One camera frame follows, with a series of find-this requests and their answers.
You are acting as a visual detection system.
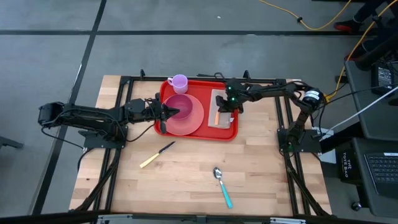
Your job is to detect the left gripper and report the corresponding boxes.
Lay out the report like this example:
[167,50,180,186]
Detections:
[145,98,180,134]

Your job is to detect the magenta plastic bowl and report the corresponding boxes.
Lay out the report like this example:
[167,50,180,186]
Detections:
[167,94,193,121]

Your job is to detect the coral pink plate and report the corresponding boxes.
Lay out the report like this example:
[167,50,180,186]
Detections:
[161,93,205,136]

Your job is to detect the lilac plastic mug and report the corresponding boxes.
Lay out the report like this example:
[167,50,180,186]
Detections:
[167,73,189,95]

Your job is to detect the beige cloth napkin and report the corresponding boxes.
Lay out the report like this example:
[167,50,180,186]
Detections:
[207,88,234,129]

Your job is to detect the red plastic tray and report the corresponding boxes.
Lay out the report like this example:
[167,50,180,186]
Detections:
[154,79,239,142]

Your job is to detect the yellow-handled knife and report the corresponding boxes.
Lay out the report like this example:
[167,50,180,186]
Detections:
[139,141,177,169]

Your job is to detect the teal-handled metal spoon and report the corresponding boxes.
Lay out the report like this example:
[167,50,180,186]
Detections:
[213,166,234,210]

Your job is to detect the black tote bag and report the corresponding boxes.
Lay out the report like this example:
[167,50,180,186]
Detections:
[335,149,358,184]

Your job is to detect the black power supply box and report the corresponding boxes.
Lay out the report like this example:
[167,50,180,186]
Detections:
[371,61,398,96]

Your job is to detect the person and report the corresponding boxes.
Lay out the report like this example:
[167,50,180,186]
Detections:
[334,0,398,62]

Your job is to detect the black floor stand foot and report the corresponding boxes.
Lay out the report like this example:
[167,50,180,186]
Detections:
[0,136,24,150]

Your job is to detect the dark laptop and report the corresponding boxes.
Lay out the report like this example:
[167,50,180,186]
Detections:
[363,152,398,198]

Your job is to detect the black aluminium table frame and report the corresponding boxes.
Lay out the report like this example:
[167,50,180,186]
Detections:
[70,68,332,218]

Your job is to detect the yellow extension cable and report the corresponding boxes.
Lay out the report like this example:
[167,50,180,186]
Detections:
[257,0,354,31]
[322,0,398,103]

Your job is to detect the silver mount bar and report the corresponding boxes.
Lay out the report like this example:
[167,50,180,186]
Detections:
[96,213,307,224]

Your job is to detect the white cable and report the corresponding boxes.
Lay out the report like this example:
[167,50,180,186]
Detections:
[326,85,398,133]

